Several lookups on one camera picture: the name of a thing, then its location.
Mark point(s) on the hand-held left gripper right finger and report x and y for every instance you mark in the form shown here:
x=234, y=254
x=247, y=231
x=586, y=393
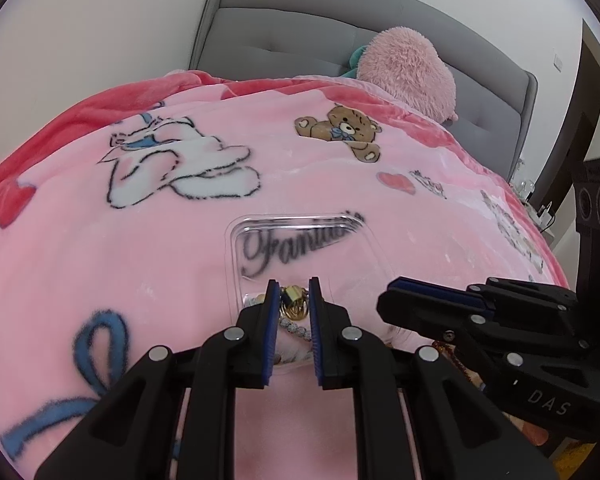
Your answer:
x=315, y=340

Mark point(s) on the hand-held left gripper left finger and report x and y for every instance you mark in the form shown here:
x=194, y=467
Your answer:
x=266, y=340

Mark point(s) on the white light switch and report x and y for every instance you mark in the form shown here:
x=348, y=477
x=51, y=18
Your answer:
x=557, y=61

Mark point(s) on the teal plush toy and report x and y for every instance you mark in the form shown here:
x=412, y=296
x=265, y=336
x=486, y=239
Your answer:
x=354, y=62

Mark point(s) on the white charger plug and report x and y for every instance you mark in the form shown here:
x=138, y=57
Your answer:
x=545, y=214

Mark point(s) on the yellow orange item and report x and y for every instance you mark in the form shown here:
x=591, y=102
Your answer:
x=565, y=447

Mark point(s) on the pink printed blanket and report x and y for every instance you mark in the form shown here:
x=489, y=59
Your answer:
x=130, y=270

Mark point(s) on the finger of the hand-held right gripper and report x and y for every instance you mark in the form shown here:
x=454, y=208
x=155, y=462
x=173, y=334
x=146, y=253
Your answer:
x=420, y=315
x=430, y=294

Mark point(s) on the grey upholstered headboard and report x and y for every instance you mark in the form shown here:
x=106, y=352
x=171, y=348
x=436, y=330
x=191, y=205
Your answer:
x=280, y=45

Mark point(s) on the clear plastic tray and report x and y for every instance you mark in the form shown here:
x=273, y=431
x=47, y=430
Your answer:
x=305, y=240

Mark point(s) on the pink plush toy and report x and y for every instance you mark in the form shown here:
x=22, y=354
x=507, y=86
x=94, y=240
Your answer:
x=410, y=75

